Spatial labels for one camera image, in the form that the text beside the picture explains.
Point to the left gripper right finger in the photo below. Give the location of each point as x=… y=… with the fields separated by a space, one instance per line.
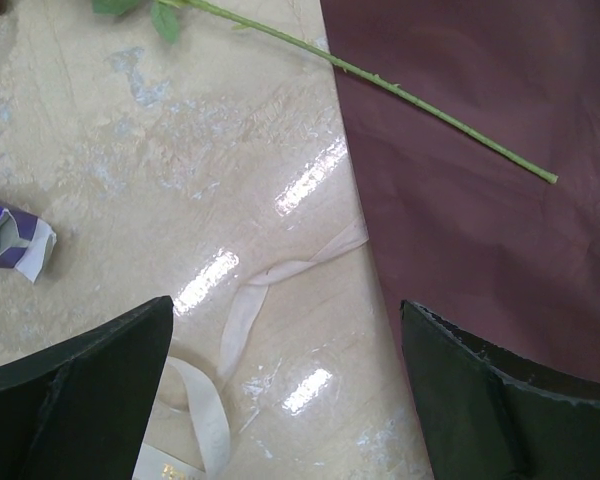
x=487 y=413

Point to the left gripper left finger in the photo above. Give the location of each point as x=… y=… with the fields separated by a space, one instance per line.
x=80 y=408

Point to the cream ribbon gold lettering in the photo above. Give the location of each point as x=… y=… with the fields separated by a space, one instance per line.
x=206 y=413

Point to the red wrapping paper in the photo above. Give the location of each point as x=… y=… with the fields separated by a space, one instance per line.
x=454 y=226

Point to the white rose stem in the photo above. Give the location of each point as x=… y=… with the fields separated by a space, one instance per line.
x=165 y=18

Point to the purple white toothpaste box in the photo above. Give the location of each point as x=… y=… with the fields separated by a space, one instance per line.
x=26 y=242

